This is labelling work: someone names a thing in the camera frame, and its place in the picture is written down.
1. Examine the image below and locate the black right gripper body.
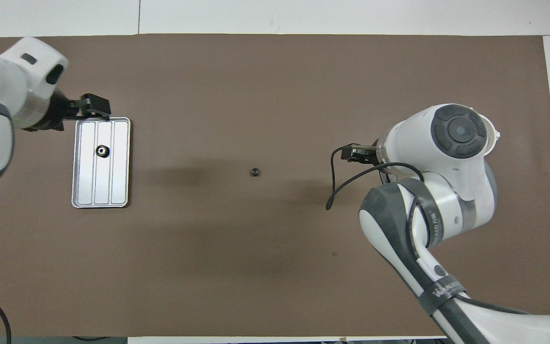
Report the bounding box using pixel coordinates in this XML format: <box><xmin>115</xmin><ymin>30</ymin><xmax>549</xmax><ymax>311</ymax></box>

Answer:
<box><xmin>341</xmin><ymin>143</ymin><xmax>381</xmax><ymax>165</ymax></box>

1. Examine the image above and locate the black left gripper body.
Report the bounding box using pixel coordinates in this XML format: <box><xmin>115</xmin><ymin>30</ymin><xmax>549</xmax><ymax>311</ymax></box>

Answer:
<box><xmin>22</xmin><ymin>91</ymin><xmax>83</xmax><ymax>132</ymax></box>

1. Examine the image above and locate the silver metal tray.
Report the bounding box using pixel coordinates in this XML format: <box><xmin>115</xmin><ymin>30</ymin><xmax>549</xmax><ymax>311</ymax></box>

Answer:
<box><xmin>71</xmin><ymin>117</ymin><xmax>131</xmax><ymax>209</ymax></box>

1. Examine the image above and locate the brown table mat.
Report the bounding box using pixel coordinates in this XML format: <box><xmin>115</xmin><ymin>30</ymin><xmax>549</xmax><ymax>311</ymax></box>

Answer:
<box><xmin>0</xmin><ymin>34</ymin><xmax>550</xmax><ymax>337</ymax></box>

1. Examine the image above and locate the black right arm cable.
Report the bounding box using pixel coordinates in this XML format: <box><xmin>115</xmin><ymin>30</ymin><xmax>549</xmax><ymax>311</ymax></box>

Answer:
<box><xmin>326</xmin><ymin>148</ymin><xmax>431</xmax><ymax>211</ymax></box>

